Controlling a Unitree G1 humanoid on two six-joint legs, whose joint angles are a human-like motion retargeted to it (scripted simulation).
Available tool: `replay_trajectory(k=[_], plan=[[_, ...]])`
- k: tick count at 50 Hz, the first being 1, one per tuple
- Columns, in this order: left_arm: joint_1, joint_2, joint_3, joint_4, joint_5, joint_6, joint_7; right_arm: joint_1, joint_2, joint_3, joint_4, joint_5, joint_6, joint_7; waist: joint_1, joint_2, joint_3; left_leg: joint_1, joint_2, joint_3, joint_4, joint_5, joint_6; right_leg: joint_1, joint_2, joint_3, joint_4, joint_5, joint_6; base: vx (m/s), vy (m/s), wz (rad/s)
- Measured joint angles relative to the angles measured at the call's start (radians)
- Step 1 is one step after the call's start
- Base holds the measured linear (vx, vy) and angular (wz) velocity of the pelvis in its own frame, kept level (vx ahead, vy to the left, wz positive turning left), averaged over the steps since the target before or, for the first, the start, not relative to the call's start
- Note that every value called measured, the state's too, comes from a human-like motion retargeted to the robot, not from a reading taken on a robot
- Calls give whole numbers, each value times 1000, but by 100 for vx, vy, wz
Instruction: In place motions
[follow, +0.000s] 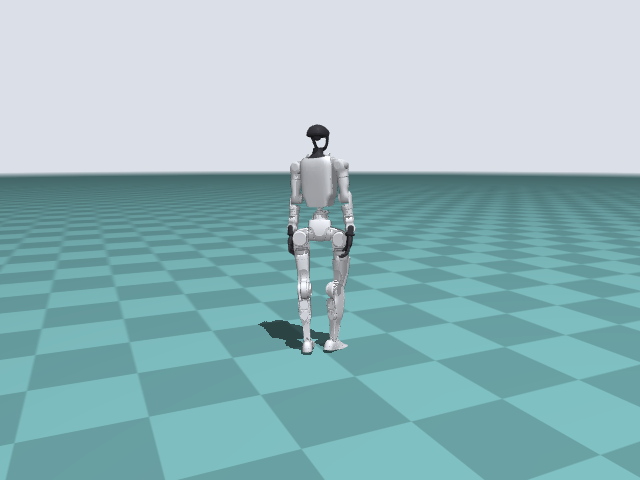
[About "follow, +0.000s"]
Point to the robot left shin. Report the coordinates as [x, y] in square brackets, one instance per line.
[304, 305]

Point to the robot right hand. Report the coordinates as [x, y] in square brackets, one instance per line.
[349, 241]

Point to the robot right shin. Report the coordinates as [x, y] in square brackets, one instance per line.
[335, 309]

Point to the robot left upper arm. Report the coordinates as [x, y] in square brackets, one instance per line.
[296, 196]

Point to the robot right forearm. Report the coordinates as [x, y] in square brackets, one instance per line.
[348, 213]

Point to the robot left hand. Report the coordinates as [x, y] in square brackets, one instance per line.
[290, 242]

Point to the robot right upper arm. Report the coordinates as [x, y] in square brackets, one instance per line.
[342, 167]

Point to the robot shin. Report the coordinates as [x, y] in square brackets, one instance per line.
[304, 305]
[335, 309]

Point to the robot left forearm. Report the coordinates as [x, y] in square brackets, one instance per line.
[293, 216]

